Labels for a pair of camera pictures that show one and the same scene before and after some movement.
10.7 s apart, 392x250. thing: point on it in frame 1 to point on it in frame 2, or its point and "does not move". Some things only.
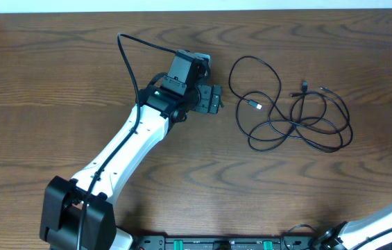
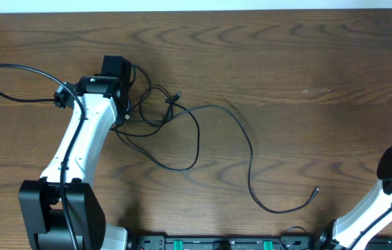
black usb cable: x=268 y=117 to x=174 y=103
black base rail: x=247 y=242 does not move
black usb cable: x=319 y=119 to x=248 y=148
